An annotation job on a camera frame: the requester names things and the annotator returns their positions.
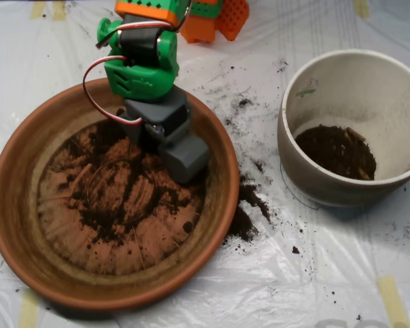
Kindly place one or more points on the white ceramic pot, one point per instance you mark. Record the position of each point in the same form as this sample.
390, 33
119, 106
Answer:
328, 194

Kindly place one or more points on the dark soil pile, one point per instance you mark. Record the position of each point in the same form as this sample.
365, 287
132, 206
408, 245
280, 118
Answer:
99, 218

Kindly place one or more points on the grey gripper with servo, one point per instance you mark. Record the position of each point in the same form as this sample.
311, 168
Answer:
158, 114

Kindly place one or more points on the beige masking tape strip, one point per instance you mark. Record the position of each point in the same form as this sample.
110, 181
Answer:
37, 10
393, 300
58, 12
361, 8
29, 311

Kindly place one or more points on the white plastic cover sheet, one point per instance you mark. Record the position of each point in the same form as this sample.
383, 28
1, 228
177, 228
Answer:
294, 290

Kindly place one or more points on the spilled dark soil heap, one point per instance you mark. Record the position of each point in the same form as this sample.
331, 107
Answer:
244, 218

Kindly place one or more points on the terracotta clay saucer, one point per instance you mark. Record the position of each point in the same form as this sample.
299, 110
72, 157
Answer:
20, 205

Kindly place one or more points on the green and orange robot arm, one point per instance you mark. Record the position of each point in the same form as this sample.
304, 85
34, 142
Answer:
143, 78

